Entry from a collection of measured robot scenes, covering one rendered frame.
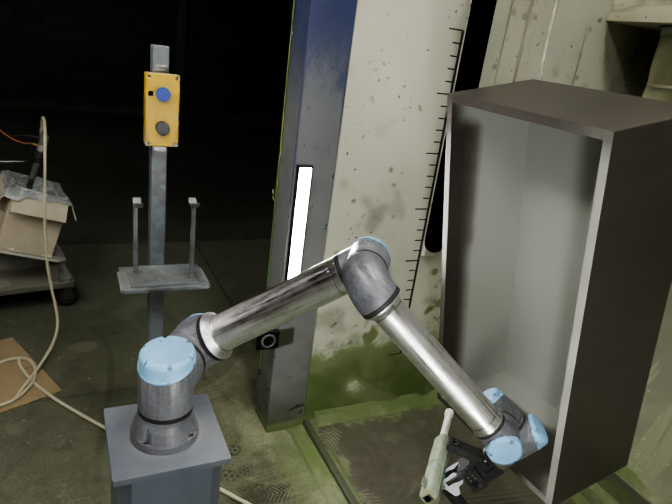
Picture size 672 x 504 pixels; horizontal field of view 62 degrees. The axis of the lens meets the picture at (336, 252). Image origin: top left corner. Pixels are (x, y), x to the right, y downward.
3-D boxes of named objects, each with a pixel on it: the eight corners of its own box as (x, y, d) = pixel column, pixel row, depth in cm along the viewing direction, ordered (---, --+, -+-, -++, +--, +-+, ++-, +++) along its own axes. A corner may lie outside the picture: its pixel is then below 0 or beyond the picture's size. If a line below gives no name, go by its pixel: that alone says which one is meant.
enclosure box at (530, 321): (504, 369, 239) (533, 78, 186) (627, 465, 191) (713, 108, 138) (436, 397, 226) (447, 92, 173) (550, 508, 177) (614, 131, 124)
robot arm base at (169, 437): (133, 461, 148) (133, 431, 145) (126, 417, 164) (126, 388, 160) (205, 448, 156) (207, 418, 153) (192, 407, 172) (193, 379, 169)
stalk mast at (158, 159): (159, 414, 264) (167, 45, 207) (161, 421, 259) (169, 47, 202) (145, 416, 262) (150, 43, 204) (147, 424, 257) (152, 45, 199)
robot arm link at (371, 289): (361, 257, 131) (536, 456, 141) (367, 241, 143) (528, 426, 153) (325, 285, 135) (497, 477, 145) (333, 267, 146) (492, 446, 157)
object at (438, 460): (477, 546, 161) (426, 485, 162) (464, 552, 163) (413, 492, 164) (488, 449, 206) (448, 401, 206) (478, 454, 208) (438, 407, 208)
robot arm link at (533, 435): (527, 405, 163) (550, 427, 164) (493, 426, 168) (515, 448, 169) (531, 426, 155) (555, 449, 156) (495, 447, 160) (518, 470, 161)
